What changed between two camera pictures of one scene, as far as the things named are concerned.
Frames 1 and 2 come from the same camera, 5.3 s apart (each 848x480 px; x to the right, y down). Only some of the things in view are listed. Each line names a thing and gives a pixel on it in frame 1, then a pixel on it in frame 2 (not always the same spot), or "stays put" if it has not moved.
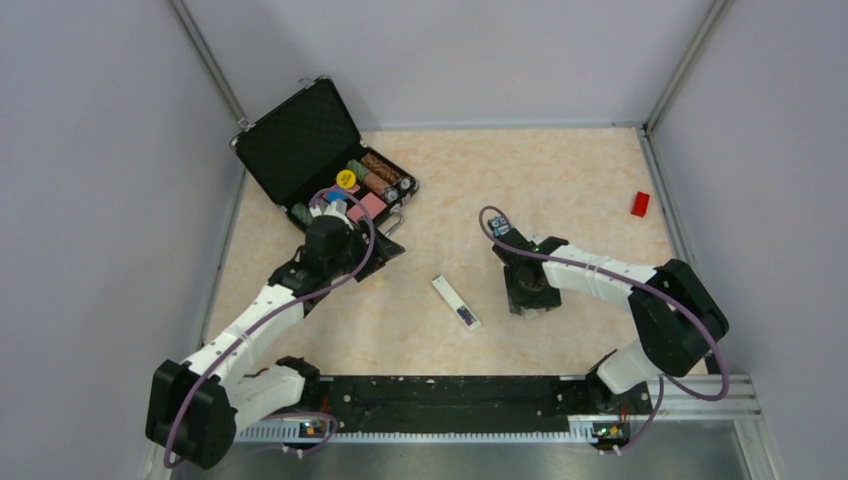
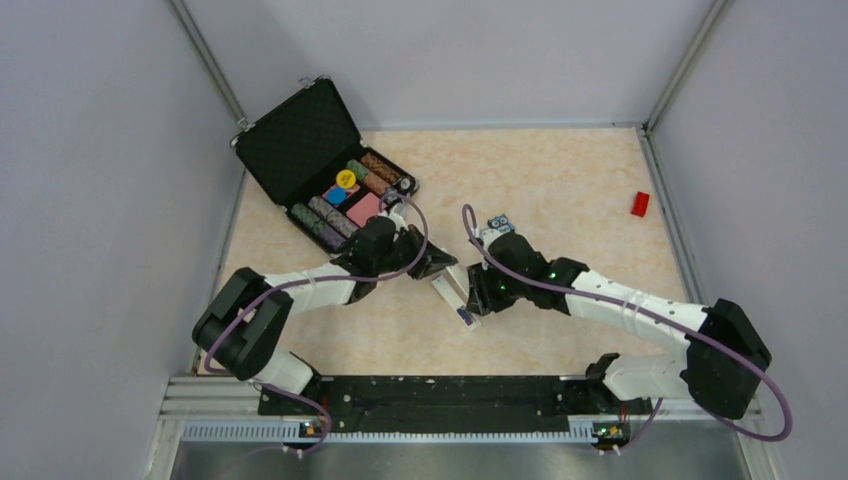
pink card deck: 373,206 stays put
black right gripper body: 537,296 -> 496,290
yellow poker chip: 345,178 stays put
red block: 640,204 stays put
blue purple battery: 466,315 stays put
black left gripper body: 358,251 -> 408,248
